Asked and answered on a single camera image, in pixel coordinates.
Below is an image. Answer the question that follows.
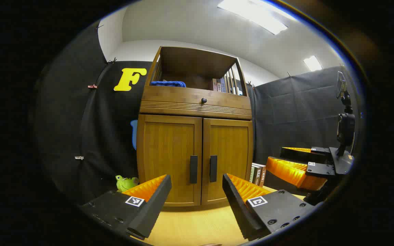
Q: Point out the large ceiling light panel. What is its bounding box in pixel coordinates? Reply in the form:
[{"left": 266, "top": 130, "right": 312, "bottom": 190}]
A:
[{"left": 218, "top": 0, "right": 297, "bottom": 35}]

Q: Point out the wooden double-door shoe cabinet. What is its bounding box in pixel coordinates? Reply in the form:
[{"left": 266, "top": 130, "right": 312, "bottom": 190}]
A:
[{"left": 136, "top": 46, "right": 254, "bottom": 207}]

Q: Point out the blue cloth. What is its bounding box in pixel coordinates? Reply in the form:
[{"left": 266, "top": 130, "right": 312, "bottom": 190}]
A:
[{"left": 150, "top": 81, "right": 186, "bottom": 88}]

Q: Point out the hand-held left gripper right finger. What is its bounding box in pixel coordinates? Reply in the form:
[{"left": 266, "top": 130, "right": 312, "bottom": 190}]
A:
[{"left": 222, "top": 173, "right": 315, "bottom": 241}]

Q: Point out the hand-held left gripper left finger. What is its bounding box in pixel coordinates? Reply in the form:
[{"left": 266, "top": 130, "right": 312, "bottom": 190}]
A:
[{"left": 80, "top": 174, "right": 172, "bottom": 240}]

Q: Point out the wooden cabinet door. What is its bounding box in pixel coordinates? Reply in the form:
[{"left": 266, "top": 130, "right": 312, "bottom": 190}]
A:
[
  {"left": 137, "top": 114, "right": 203, "bottom": 207},
  {"left": 201, "top": 118, "right": 254, "bottom": 205}
]

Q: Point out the small ceiling light panel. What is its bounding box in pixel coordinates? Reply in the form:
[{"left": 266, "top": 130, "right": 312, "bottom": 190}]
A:
[{"left": 303, "top": 56, "right": 323, "bottom": 71}]

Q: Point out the green frog plush toy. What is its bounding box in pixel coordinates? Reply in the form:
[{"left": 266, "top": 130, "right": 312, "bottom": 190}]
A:
[{"left": 116, "top": 175, "right": 139, "bottom": 192}]

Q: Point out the black backdrop cloth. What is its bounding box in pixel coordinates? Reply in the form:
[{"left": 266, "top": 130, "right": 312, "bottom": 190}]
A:
[
  {"left": 248, "top": 67, "right": 359, "bottom": 193},
  {"left": 35, "top": 20, "right": 153, "bottom": 205}
]

